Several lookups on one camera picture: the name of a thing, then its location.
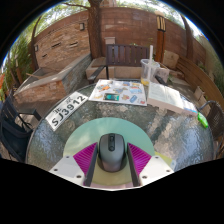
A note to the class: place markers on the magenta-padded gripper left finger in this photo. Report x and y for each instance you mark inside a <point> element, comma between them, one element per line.
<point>66,168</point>

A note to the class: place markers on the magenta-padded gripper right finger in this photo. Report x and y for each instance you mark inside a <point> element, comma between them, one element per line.
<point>155,169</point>

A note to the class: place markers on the grey computer mouse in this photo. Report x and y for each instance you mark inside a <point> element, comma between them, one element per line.
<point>112,153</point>

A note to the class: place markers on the round green pink mouse pad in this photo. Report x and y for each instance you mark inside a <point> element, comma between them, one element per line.
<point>90,131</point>

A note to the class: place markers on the yellow card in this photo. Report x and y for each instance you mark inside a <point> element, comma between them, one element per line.
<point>166,160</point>

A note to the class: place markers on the white license plate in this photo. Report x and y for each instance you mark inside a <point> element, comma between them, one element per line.
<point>66,110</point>

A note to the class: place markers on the black patio chair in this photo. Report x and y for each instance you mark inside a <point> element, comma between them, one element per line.
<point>13,133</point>

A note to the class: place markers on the green marker pen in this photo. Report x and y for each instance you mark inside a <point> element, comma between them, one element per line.
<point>202,120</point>

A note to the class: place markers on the open white book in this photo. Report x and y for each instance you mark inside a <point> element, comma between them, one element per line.
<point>166,96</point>

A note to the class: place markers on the brown wicker chair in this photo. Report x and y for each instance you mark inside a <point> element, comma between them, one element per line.
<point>216,123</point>

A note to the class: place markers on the stone planter ledge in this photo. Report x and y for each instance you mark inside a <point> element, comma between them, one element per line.
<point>50,85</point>

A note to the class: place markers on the white sticker sheet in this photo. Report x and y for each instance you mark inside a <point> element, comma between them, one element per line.
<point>116,91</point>

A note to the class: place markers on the clear plastic cup with straw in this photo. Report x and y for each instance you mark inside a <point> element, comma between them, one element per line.
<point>148,71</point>

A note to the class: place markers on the dark wooden slatted chair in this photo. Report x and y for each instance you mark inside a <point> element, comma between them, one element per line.
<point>126,55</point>

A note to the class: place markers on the thin tree trunk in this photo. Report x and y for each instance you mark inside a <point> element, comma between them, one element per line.
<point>188,40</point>

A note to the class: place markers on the large tree trunk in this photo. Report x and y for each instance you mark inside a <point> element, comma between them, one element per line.
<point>95,33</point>

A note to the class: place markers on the wall lamp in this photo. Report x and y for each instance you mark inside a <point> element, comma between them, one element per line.
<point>82,26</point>
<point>36,48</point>

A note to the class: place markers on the wooden lamp post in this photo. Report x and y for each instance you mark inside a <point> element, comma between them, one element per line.
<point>160,40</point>

